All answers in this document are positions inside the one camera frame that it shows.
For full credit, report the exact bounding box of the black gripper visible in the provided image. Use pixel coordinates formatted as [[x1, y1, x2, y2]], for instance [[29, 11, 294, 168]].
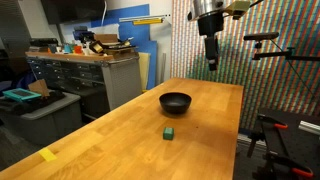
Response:
[[197, 12, 225, 72]]

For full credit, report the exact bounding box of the green block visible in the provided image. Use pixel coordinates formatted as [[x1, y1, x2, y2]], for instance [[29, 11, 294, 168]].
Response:
[[162, 126, 175, 141]]

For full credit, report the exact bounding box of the black bowl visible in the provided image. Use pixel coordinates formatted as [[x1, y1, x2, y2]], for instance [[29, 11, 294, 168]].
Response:
[[158, 92, 193, 115]]

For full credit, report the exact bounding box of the yellow spirit level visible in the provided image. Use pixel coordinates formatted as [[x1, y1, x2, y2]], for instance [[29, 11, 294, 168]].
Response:
[[132, 18, 164, 26]]

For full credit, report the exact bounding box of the pale yellow foam board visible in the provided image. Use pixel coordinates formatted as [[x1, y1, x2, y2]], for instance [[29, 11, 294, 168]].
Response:
[[137, 51, 151, 92]]

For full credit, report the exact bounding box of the colourful patterned backdrop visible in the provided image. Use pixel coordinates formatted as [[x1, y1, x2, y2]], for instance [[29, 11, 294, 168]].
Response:
[[170, 0, 320, 132]]

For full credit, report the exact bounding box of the blue board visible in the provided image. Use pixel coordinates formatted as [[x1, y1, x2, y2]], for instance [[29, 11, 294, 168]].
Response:
[[90, 3, 159, 91]]

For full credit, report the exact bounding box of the grey tool cabinet wooden top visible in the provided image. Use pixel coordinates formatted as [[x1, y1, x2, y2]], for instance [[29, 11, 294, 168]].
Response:
[[25, 50, 143, 120]]

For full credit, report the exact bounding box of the open cardboard box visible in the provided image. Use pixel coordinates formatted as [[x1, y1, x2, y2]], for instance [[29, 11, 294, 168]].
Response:
[[93, 33, 120, 45]]

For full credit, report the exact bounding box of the aluminium extrusion bar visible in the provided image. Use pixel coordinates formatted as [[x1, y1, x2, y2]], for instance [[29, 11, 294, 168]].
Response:
[[297, 120, 320, 136]]

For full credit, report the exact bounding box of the blue bench machine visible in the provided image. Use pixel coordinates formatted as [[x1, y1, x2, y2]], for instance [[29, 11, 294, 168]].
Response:
[[72, 25, 96, 43]]

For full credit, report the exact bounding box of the black perforated breadboard table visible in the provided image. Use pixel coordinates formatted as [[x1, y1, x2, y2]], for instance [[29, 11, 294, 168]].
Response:
[[257, 106, 320, 180]]

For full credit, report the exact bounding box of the brown cardboard piece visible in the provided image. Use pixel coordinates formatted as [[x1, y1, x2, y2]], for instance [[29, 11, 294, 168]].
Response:
[[27, 78, 51, 98]]

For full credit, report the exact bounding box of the grey plastic storage bin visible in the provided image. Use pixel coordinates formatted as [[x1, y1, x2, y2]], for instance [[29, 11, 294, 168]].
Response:
[[0, 91, 83, 145]]

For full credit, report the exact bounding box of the black bag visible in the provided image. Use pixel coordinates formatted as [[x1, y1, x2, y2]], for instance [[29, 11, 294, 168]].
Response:
[[0, 89, 67, 116]]

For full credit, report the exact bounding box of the yellow tape piece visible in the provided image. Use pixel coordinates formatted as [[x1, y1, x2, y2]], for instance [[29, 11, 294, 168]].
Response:
[[37, 147, 59, 163]]

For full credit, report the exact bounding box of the teal flat box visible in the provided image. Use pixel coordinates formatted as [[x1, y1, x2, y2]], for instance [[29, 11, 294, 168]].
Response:
[[2, 87, 43, 103]]

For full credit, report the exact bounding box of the beige wrist camera box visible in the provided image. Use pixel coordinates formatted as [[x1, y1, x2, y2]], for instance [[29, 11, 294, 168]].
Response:
[[223, 0, 251, 20]]

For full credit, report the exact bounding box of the black stereo camera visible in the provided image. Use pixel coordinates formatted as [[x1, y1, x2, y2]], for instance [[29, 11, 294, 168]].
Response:
[[242, 31, 281, 42]]

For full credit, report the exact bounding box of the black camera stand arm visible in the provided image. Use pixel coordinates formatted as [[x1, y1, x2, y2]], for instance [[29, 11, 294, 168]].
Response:
[[251, 40, 320, 62]]

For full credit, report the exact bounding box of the black orange-handled clamp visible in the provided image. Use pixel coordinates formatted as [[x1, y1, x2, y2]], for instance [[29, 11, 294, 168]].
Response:
[[261, 150, 315, 180], [255, 113, 290, 131]]

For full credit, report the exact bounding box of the black wall screen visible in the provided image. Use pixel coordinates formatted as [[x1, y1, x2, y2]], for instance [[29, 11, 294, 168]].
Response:
[[40, 0, 107, 25]]

